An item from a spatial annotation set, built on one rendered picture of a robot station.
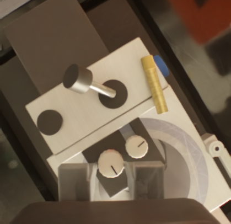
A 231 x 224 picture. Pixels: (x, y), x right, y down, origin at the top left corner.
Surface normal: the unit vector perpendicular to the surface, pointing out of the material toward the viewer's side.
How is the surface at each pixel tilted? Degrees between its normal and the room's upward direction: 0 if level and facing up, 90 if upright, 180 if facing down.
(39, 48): 90
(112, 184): 90
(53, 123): 90
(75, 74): 127
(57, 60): 90
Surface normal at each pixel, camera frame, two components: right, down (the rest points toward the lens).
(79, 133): 0.02, 0.00
